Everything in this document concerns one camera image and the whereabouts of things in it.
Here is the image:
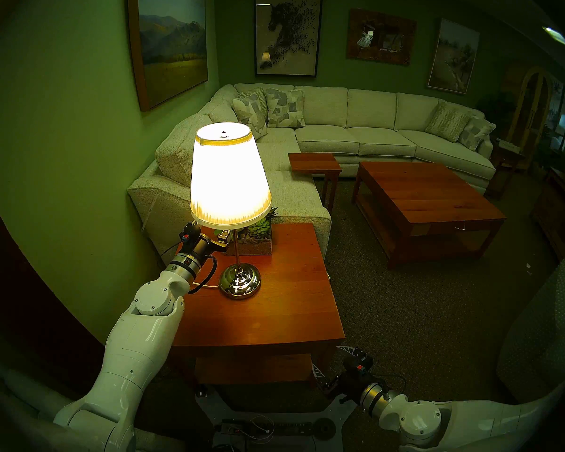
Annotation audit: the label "cherry wood end table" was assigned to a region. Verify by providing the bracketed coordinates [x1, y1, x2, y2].
[166, 222, 346, 386]

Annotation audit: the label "cherry wood coffee table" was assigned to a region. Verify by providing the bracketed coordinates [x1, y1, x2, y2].
[351, 161, 507, 271]

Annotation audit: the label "arched wooden display cabinet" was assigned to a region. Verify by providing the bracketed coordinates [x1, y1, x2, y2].
[503, 64, 554, 172]

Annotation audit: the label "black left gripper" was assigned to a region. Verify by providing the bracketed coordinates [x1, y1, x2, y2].
[181, 222, 232, 264]

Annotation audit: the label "rustic wood framed mirror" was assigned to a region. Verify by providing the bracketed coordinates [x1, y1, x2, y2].
[346, 8, 417, 67]

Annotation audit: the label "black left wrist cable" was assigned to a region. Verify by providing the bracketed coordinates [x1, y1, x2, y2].
[159, 241, 218, 295]

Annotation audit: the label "framed tree painting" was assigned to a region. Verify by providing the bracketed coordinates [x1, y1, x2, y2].
[426, 17, 481, 95]

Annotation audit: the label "beige striped throw pillow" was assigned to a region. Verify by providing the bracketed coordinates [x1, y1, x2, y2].
[425, 100, 472, 144]
[239, 87, 269, 123]

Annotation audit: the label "framed mountain landscape painting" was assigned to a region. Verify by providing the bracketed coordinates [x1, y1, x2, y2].
[127, 0, 209, 112]

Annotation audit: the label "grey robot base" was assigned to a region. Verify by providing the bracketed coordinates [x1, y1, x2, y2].
[194, 384, 359, 452]

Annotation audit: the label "succulent plants in box planter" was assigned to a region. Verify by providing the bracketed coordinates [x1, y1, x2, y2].
[214, 206, 279, 257]

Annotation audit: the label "small cherry wood side table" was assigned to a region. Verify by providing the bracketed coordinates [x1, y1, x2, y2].
[288, 152, 343, 216]

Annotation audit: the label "black framed horse artwork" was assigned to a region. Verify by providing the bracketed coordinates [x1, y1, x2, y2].
[254, 0, 323, 78]

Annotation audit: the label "dark wood accent table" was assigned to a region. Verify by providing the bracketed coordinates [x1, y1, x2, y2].
[486, 137, 526, 200]

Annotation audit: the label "grey patchwork throw pillow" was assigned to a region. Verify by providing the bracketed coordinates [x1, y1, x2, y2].
[457, 115, 497, 152]
[265, 87, 306, 129]
[231, 93, 268, 141]

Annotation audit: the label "ceiling light fixture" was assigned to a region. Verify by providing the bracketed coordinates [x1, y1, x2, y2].
[542, 25, 565, 49]

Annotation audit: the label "white shade chrome table lamp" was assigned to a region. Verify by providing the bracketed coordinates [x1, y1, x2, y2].
[189, 122, 273, 299]

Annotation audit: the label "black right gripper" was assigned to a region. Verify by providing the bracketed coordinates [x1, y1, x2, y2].
[312, 346, 374, 403]

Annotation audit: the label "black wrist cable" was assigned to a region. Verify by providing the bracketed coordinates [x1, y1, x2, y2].
[376, 373, 409, 398]
[159, 241, 218, 295]

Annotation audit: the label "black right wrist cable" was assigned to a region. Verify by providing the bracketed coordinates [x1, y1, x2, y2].
[376, 373, 409, 398]

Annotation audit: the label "beige sectional sofa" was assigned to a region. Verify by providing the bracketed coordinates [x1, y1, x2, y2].
[127, 82, 498, 259]

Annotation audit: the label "dark wood console cabinet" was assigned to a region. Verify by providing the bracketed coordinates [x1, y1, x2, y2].
[530, 167, 565, 262]

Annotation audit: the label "patterned upholstered armchair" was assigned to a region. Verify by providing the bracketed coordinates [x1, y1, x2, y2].
[495, 236, 565, 405]

